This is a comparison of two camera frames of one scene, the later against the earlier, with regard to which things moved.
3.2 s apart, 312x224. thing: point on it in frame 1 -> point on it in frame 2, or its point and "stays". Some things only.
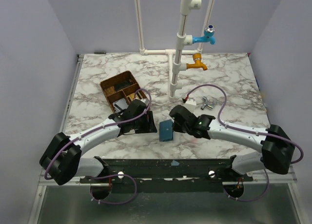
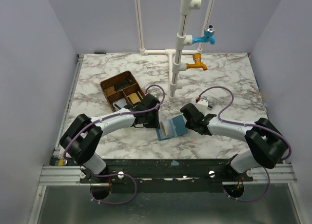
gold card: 131,96 stays
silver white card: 120,105 stays
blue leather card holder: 166,131 stays
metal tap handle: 205,98 -> 211,101
